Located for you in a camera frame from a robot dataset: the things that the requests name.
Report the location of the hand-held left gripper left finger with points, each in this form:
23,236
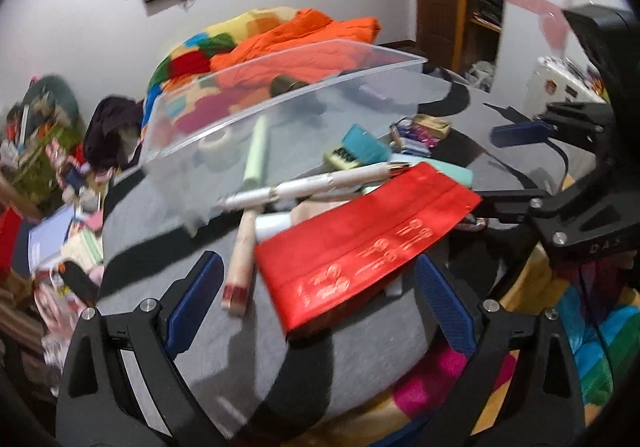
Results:
196,297

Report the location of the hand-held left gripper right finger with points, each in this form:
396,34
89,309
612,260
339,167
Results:
444,304

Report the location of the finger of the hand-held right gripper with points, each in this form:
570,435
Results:
520,133
505,208

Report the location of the beige tube red cap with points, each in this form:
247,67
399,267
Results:
242,252

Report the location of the mint green case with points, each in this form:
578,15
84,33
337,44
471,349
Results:
445,173

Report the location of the beige tube white cap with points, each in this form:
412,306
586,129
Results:
272,227

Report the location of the red fabric pouch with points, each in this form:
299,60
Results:
350,247

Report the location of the teal tape roll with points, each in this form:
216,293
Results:
364,143

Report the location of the pale green tube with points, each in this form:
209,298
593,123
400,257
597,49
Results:
257,152

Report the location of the white pen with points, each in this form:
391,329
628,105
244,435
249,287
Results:
310,184

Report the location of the yellow eraser black print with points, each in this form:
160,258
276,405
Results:
342,158

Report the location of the clear plastic bin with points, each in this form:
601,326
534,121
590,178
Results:
210,127

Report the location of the white suitcase with stickers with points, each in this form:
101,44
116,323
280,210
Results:
555,82

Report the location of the white grey bundle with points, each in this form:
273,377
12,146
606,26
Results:
480,74

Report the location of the small tan box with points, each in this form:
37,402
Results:
432,124

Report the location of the colourful battery pack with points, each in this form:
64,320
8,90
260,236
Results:
415,137

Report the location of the grey black rug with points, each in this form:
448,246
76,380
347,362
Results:
350,367

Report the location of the black pouch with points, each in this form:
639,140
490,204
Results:
80,282

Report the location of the stack of books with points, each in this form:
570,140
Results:
85,247

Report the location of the wooden shelf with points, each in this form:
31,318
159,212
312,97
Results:
485,2

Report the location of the white tape roll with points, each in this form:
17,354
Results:
215,142

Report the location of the blue book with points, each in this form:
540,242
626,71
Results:
47,239

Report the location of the dark purple cloth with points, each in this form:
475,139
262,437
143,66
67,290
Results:
110,132

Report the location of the red box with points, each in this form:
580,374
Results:
9,239

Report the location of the green box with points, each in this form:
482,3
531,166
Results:
40,167

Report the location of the colourful patchwork blanket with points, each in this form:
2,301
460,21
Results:
190,62

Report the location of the orange quilt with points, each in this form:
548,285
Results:
300,42

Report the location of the teal bag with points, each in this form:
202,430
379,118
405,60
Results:
55,97

